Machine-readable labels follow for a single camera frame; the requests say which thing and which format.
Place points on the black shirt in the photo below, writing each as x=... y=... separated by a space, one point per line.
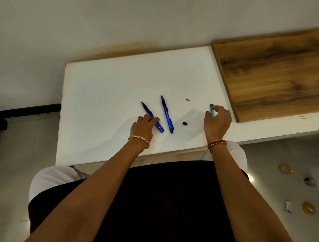
x=169 y=199

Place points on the dark grey round floor disc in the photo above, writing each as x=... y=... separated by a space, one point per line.
x=310 y=182

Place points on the person's left hand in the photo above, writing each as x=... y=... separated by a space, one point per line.
x=140 y=129

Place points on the blue pen with black grip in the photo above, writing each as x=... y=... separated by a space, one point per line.
x=159 y=126
x=167 y=116

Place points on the person's right forearm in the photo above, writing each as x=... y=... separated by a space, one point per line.
x=239 y=194

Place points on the golden round floor disc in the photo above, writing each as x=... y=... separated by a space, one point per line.
x=308 y=208

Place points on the brown wooden board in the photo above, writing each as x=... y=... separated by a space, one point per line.
x=269 y=77

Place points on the person's left thumb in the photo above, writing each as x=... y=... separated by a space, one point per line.
x=154 y=120

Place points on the white trousers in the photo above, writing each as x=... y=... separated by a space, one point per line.
x=49 y=179

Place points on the brown round floor disc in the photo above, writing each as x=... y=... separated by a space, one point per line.
x=285 y=169

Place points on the person's right hand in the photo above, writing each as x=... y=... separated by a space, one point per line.
x=218 y=126

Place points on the person's right thumb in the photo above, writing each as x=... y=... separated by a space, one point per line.
x=207 y=116

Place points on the person's left forearm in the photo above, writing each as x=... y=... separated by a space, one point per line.
x=94 y=189

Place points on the black object at floor edge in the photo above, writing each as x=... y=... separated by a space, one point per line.
x=3 y=124

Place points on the teal pen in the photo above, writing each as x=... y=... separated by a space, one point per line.
x=212 y=109

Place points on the small white box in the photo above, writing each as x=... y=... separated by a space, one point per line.
x=288 y=207

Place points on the gold bangle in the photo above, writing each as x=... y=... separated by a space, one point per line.
x=139 y=137

